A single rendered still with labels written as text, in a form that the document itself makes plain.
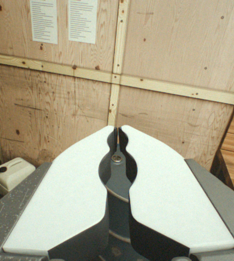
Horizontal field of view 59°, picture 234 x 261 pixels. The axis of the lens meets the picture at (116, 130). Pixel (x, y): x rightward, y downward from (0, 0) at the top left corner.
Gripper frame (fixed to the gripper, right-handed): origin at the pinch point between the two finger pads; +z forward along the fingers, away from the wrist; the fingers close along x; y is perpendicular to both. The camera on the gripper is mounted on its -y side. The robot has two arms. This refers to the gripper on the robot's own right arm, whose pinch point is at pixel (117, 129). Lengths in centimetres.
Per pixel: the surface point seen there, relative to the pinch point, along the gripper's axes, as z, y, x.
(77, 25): 154, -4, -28
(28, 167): 142, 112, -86
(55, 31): 158, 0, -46
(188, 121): 132, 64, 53
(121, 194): 67, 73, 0
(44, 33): 161, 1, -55
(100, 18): 150, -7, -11
